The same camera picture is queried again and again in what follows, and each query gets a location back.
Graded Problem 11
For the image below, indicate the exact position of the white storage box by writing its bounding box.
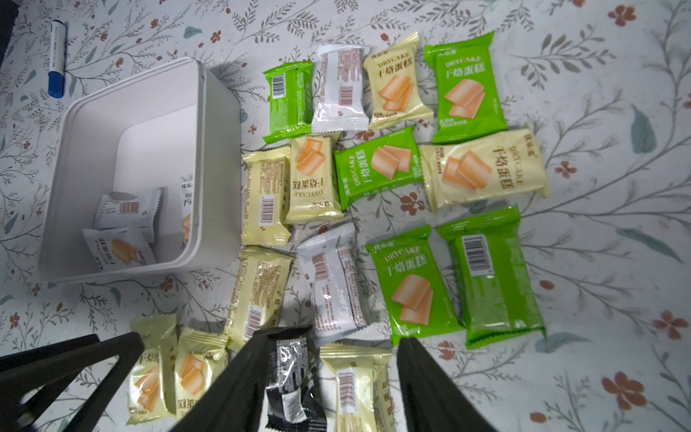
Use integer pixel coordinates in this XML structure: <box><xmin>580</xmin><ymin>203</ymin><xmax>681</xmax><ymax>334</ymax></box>
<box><xmin>38</xmin><ymin>58</ymin><xmax>242</xmax><ymax>283</ymax></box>

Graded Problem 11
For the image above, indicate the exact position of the black cookie packet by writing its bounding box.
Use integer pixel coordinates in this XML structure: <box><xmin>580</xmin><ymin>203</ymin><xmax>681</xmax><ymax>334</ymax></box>
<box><xmin>266</xmin><ymin>326</ymin><xmax>328</xmax><ymax>431</ymax></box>

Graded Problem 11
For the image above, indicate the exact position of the white cookie packet front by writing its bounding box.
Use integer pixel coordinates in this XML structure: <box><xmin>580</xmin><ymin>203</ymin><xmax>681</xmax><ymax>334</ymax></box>
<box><xmin>83</xmin><ymin>225</ymin><xmax>157</xmax><ymax>272</ymax></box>

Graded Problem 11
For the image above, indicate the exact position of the pale yellow cookie packet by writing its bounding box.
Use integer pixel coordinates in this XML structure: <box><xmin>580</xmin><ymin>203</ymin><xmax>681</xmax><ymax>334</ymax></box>
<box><xmin>127</xmin><ymin>313</ymin><xmax>177</xmax><ymax>425</ymax></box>

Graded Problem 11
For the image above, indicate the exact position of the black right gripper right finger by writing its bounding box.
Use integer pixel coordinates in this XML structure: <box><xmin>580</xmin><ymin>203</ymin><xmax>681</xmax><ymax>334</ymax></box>
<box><xmin>397</xmin><ymin>338</ymin><xmax>494</xmax><ymax>431</ymax></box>

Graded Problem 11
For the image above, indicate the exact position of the green cookie packet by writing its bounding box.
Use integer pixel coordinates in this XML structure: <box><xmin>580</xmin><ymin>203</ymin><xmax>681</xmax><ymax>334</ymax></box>
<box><xmin>365</xmin><ymin>225</ymin><xmax>464</xmax><ymax>346</ymax></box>
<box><xmin>437</xmin><ymin>206</ymin><xmax>546</xmax><ymax>349</ymax></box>
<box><xmin>424</xmin><ymin>32</ymin><xmax>507</xmax><ymax>144</ymax></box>

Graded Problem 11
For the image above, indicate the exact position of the white packet in box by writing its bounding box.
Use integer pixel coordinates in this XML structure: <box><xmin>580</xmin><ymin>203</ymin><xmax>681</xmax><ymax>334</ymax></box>
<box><xmin>94</xmin><ymin>187</ymin><xmax>163</xmax><ymax>244</ymax></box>

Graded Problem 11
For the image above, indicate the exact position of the silver cookie packet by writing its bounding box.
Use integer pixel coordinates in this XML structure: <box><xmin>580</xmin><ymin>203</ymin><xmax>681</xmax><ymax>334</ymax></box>
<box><xmin>297</xmin><ymin>223</ymin><xmax>369</xmax><ymax>347</ymax></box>

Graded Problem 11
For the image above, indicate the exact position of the small white cookie packet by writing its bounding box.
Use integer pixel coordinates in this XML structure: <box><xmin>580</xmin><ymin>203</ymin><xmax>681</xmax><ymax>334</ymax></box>
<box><xmin>311</xmin><ymin>44</ymin><xmax>370</xmax><ymax>135</ymax></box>

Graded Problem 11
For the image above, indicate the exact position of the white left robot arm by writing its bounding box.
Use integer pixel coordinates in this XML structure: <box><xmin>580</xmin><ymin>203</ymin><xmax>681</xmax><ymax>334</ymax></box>
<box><xmin>1</xmin><ymin>332</ymin><xmax>145</xmax><ymax>431</ymax></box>

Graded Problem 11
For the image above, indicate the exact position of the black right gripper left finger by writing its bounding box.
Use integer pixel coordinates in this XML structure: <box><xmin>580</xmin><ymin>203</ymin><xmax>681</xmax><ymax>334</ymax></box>
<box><xmin>173</xmin><ymin>329</ymin><xmax>275</xmax><ymax>431</ymax></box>

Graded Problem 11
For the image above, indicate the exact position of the blue white marker pen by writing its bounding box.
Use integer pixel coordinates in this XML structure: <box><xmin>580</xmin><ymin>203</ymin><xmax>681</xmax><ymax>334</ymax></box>
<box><xmin>48</xmin><ymin>20</ymin><xmax>67</xmax><ymax>99</ymax></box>

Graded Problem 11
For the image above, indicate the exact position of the pale yellow packet stack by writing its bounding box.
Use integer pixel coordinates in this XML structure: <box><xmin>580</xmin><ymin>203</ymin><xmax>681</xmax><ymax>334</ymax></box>
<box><xmin>363</xmin><ymin>32</ymin><xmax>434</xmax><ymax>131</ymax></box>

